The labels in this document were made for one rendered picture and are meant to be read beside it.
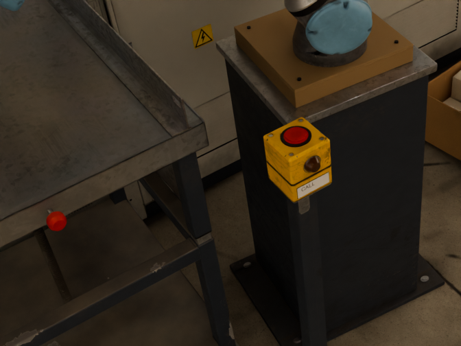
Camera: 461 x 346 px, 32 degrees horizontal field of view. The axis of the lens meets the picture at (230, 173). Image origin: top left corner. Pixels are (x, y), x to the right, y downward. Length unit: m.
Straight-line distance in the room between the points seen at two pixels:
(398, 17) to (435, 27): 0.20
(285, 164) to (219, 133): 1.15
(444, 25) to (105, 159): 1.67
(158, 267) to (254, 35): 0.53
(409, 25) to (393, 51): 1.05
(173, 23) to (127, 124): 0.71
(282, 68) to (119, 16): 0.58
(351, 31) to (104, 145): 0.48
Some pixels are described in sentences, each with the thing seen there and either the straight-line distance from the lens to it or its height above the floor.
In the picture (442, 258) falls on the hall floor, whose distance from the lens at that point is 2.29.
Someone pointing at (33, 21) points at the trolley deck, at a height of 0.85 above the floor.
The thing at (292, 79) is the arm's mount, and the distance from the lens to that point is 1.58.
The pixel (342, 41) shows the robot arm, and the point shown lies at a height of 0.94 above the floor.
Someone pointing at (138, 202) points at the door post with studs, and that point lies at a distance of 2.42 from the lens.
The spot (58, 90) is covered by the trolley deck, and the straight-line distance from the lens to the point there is 1.59.
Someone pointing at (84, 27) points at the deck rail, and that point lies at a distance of 1.75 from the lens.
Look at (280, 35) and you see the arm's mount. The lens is 1.71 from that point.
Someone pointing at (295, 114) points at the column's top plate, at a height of 0.75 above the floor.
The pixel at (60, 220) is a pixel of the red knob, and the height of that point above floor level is 0.83.
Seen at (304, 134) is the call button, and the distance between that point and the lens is 1.28.
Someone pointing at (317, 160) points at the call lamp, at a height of 0.88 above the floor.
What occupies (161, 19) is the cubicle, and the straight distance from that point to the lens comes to 2.11.
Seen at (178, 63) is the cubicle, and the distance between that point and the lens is 2.19.
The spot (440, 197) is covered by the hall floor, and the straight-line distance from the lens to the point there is 2.45.
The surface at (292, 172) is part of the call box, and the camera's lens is 1.27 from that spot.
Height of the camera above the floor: 1.74
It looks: 43 degrees down
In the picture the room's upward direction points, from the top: 10 degrees counter-clockwise
